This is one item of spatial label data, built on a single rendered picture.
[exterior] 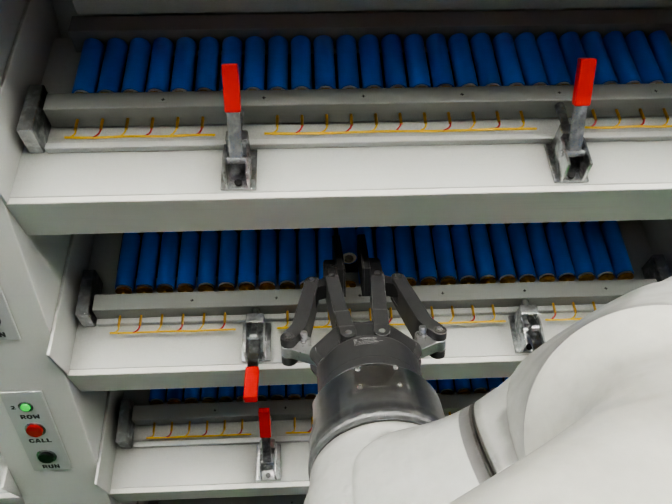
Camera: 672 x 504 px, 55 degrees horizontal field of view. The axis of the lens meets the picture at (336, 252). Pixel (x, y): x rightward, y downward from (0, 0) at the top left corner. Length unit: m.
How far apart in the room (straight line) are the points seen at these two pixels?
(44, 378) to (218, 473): 0.23
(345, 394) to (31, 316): 0.32
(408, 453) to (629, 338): 0.12
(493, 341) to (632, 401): 0.48
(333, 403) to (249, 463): 0.39
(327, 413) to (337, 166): 0.21
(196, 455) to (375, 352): 0.40
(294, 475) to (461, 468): 0.49
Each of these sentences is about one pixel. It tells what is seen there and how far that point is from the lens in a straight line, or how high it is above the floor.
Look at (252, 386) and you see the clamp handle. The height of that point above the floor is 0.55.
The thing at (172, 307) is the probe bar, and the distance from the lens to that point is 0.64.
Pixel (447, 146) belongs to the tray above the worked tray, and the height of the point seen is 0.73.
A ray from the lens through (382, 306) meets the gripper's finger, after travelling 0.53.
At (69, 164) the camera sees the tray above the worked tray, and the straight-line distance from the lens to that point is 0.56.
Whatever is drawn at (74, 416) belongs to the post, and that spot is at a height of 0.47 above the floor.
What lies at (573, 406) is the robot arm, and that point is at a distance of 0.25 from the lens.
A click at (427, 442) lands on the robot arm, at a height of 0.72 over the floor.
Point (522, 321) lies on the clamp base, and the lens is 0.65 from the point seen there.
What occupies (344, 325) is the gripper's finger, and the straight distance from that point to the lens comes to 0.50.
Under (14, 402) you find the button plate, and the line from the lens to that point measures 0.71.
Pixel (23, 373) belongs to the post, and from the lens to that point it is 0.68.
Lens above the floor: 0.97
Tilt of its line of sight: 36 degrees down
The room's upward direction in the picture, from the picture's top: straight up
